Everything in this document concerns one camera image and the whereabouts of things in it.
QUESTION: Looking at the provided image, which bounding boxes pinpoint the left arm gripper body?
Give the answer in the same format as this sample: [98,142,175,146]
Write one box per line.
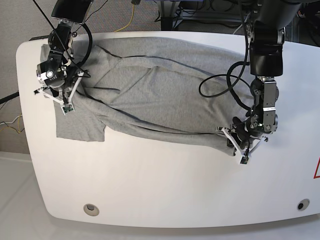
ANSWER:
[216,123,269,158]

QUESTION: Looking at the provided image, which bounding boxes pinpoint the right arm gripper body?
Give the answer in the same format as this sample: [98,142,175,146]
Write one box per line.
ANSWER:
[34,71,85,107]

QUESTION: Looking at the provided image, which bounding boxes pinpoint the grey T-shirt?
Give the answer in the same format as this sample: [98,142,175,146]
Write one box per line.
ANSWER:
[54,37,246,156]

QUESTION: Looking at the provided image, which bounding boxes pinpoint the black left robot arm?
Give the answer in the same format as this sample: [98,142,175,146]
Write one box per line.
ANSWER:
[218,0,303,164]

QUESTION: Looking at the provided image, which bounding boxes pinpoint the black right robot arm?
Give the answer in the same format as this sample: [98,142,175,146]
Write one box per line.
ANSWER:
[34,0,93,113]

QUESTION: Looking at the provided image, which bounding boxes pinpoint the black rod at left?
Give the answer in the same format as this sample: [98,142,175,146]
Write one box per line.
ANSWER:
[0,91,20,104]

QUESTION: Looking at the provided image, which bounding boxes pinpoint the black bar behind table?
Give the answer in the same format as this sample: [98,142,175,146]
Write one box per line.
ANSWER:
[29,35,49,41]

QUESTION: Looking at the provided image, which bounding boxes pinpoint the red triangle warning sticker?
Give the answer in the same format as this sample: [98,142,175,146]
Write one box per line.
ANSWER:
[313,159,320,179]

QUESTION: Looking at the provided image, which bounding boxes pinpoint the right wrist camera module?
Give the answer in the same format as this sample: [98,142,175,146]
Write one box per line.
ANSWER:
[60,103,74,115]

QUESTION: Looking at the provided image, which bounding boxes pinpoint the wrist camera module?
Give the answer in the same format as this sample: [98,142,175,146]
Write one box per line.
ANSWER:
[240,155,250,165]
[60,103,74,115]

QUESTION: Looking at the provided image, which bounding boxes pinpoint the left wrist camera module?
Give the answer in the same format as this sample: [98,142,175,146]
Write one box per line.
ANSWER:
[240,155,250,165]

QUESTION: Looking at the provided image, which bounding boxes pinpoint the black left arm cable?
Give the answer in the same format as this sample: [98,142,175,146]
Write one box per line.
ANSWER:
[72,23,94,72]

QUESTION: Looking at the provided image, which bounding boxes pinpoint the white and yellow floor cables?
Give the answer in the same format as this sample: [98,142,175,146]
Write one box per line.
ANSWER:
[0,114,25,135]

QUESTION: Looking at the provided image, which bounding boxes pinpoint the right table cable grommet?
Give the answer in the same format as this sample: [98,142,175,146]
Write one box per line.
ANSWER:
[297,198,310,211]

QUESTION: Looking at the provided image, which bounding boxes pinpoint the table cable grommet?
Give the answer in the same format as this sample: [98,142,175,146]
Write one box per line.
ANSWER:
[83,204,100,217]
[297,198,310,211]

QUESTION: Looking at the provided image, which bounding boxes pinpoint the yellow cable on floor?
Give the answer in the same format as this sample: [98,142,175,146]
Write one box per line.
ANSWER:
[114,4,135,33]

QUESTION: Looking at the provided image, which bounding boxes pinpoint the white cable near frame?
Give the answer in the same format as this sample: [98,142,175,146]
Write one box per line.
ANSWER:
[232,12,251,36]

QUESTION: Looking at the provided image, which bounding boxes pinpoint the left table cable grommet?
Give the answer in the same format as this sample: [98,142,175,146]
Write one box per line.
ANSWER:
[83,204,100,217]

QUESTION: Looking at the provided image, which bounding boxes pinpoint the aluminium frame rail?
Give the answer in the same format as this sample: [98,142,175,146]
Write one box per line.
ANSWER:
[181,11,241,28]

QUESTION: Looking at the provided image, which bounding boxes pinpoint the black table leg post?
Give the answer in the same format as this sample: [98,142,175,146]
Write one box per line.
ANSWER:
[157,0,174,31]

